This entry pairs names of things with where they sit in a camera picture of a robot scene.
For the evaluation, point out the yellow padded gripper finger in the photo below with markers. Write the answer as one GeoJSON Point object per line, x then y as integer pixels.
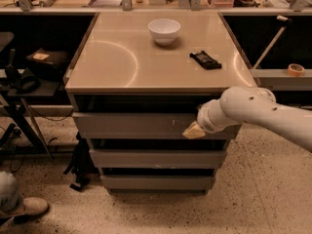
{"type": "Point", "coordinates": [194, 131]}

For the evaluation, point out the white ceramic bowl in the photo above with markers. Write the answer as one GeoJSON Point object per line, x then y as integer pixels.
{"type": "Point", "coordinates": [164, 31]}

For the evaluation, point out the white stick with black tip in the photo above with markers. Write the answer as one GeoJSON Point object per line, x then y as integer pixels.
{"type": "Point", "coordinates": [285, 22]}

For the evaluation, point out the tan masking tape roll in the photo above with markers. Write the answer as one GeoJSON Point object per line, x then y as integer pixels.
{"type": "Point", "coordinates": [295, 70]}

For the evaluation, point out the grey drawer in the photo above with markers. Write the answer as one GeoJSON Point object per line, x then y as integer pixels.
{"type": "Point", "coordinates": [157, 159]}
{"type": "Point", "coordinates": [126, 182]}
{"type": "Point", "coordinates": [133, 125]}

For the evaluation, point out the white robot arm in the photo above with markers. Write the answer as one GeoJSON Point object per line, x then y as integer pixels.
{"type": "Point", "coordinates": [256, 106]}

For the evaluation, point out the grey middle drawer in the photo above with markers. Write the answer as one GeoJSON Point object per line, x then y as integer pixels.
{"type": "Point", "coordinates": [157, 159]}

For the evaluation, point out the grey trouser leg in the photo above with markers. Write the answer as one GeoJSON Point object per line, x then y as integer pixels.
{"type": "Point", "coordinates": [10, 198]}

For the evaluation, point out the black snack bar packet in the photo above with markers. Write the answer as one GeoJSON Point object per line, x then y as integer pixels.
{"type": "Point", "coordinates": [206, 61]}

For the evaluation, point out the grey top drawer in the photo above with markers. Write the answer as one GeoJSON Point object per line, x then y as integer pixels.
{"type": "Point", "coordinates": [133, 125]}

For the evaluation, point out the grey bottom drawer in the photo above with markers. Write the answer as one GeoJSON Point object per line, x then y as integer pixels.
{"type": "Point", "coordinates": [126, 182]}

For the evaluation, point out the black side table stand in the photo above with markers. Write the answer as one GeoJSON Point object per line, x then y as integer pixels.
{"type": "Point", "coordinates": [25, 120]}

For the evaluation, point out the grey drawer cabinet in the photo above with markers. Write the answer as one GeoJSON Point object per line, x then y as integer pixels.
{"type": "Point", "coordinates": [121, 69]}

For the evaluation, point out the black box with label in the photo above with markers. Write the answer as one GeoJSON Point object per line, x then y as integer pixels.
{"type": "Point", "coordinates": [48, 65]}

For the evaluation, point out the black headphones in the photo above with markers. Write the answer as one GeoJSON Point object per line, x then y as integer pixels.
{"type": "Point", "coordinates": [25, 82]}

